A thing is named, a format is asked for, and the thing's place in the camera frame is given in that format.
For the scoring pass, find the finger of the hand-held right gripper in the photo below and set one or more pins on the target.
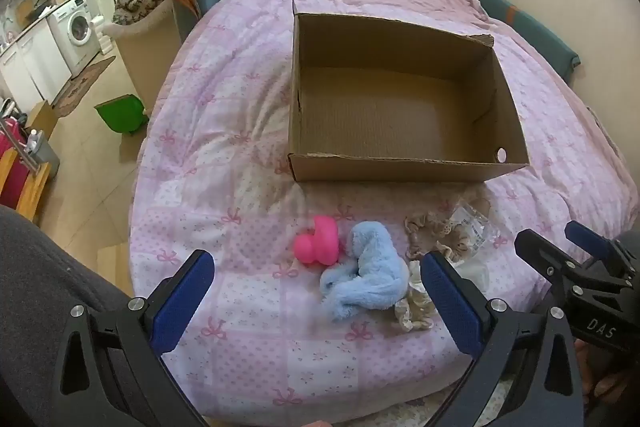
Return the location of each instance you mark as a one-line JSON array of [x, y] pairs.
[[542, 257], [590, 242]]

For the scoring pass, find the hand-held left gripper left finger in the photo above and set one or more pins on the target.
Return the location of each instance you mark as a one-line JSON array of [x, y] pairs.
[[182, 302]]

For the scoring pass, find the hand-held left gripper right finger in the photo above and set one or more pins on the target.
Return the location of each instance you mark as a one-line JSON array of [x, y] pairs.
[[450, 302]]

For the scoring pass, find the beige lace-trimmed scrunchie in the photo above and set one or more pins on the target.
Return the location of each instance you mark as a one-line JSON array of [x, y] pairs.
[[417, 312]]

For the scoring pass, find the clear bag with scrunchies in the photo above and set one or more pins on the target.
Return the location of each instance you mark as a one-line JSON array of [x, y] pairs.
[[465, 232]]

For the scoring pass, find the light blue plush toy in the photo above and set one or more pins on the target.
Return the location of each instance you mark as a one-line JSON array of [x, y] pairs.
[[370, 272]]

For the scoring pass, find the pink rubber toy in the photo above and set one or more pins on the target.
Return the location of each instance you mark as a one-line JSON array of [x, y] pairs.
[[320, 242]]

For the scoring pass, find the brown cardboard box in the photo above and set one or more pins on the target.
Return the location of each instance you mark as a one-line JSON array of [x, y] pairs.
[[400, 107]]

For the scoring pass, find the person's right hand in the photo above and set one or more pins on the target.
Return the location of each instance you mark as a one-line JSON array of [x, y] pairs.
[[602, 377]]

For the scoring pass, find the pink bow-print quilt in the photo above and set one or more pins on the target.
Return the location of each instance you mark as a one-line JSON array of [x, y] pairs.
[[240, 187]]

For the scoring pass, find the person's grey pants leg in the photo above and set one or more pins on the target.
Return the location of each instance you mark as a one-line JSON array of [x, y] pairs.
[[45, 282]]

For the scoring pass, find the wooden chair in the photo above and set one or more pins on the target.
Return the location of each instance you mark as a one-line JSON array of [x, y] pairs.
[[35, 187]]

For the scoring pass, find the green plastic bin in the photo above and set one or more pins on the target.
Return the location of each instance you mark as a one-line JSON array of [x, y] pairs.
[[122, 112]]

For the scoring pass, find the grey trash bin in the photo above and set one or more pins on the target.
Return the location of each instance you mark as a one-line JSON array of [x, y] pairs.
[[45, 154]]

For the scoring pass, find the teal cushion with orange stripe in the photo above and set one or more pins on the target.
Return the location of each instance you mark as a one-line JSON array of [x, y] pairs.
[[530, 32]]

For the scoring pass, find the red suitcase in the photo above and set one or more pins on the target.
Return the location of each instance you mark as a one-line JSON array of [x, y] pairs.
[[10, 167]]

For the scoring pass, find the small brown box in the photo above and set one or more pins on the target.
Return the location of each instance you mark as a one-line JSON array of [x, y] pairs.
[[42, 117]]

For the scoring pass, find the brown doormat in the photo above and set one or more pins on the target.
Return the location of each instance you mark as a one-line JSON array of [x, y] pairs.
[[82, 87]]

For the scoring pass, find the white kitchen cabinet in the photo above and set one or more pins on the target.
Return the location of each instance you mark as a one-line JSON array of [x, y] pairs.
[[30, 62]]

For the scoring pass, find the white washing machine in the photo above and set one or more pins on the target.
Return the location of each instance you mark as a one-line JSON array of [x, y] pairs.
[[75, 32]]

